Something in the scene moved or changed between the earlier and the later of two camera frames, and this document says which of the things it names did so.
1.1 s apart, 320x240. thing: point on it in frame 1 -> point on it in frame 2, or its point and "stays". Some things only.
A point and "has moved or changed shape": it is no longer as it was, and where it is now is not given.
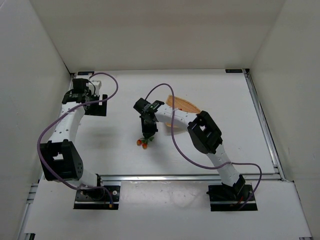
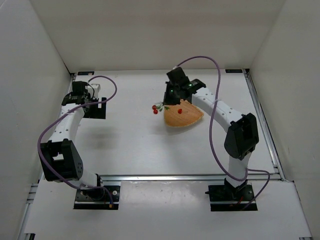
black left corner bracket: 85,73 stays
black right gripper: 148,130 -> 171,99
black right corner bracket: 233,71 stays
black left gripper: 97,107 stays
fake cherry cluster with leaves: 143,142 has moved or changed shape
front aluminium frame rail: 182,178 stays
